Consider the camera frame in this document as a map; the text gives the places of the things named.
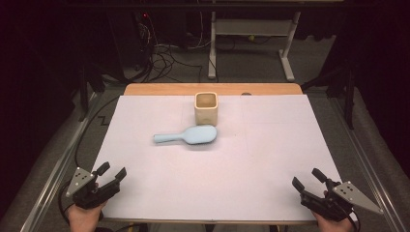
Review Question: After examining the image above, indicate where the light blue hairbrush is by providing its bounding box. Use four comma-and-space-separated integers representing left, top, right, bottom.
153, 125, 219, 145

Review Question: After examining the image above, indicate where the black floor stand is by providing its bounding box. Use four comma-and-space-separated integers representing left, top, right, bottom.
301, 62, 356, 131
76, 62, 107, 123

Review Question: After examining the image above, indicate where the white metal desk frame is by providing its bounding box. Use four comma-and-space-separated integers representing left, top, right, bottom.
199, 0, 344, 83

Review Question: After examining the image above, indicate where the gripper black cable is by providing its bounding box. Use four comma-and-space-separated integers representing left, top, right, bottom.
348, 208, 362, 228
57, 95, 121, 226

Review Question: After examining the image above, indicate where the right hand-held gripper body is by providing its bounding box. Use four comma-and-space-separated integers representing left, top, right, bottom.
300, 180, 385, 223

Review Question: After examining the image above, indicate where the cream square cup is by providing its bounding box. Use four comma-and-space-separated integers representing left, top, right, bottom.
193, 91, 220, 128

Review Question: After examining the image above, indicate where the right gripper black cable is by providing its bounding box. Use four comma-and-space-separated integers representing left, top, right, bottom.
348, 208, 362, 228

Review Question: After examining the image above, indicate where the person's right hand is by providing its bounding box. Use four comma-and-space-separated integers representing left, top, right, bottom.
311, 212, 356, 232

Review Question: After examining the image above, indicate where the black equipment box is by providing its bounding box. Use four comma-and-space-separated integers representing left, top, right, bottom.
107, 11, 154, 71

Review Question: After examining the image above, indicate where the metal floor rail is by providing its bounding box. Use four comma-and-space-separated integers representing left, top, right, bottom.
328, 96, 410, 232
18, 91, 103, 232

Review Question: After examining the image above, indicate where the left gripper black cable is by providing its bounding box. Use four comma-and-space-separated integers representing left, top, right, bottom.
57, 95, 121, 226

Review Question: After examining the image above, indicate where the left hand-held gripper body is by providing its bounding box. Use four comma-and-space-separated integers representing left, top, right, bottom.
65, 166, 123, 211

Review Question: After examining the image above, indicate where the tangle of floor cables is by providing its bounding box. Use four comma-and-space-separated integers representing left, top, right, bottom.
138, 13, 207, 83

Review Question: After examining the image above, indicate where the person's left hand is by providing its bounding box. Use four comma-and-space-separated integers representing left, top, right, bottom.
66, 201, 108, 232

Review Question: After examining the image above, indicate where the dark curtain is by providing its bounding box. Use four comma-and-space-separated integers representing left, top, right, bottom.
0, 0, 85, 220
335, 0, 410, 178

